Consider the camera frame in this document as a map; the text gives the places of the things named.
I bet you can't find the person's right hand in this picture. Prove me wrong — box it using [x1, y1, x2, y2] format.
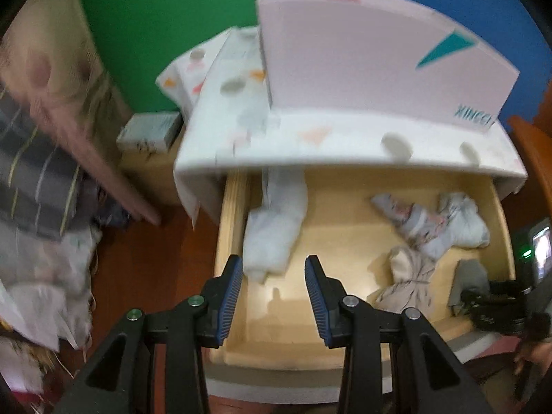
[514, 341, 548, 376]

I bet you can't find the pale blue underwear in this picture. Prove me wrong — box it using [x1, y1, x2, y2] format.
[242, 167, 308, 283]

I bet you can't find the white patterned nightstand cabinet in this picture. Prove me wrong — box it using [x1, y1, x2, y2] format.
[156, 26, 528, 220]

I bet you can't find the pink floral curtain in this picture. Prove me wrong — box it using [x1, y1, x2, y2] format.
[1, 0, 161, 224]

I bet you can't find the pink cardboard storage box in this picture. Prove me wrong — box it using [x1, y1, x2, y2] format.
[256, 0, 519, 132]

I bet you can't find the floral grey underwear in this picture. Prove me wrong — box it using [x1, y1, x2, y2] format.
[370, 194, 452, 261]

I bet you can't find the grey plaid blanket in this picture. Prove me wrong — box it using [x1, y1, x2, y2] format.
[0, 90, 100, 242]

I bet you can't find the wooden pull-out drawer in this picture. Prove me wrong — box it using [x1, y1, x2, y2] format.
[210, 166, 515, 371]

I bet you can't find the brown cardboard box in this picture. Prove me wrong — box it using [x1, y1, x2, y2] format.
[119, 146, 180, 206]

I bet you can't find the light blue flat box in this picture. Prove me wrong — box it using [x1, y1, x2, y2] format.
[116, 111, 184, 153]

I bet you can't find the beige pink underwear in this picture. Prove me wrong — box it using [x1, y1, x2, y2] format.
[376, 246, 436, 316]

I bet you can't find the white leaf-print bedsheet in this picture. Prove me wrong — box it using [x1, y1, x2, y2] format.
[1, 223, 102, 395]

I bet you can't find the grey ribbed underwear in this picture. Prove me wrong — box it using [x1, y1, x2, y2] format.
[447, 259, 490, 317]

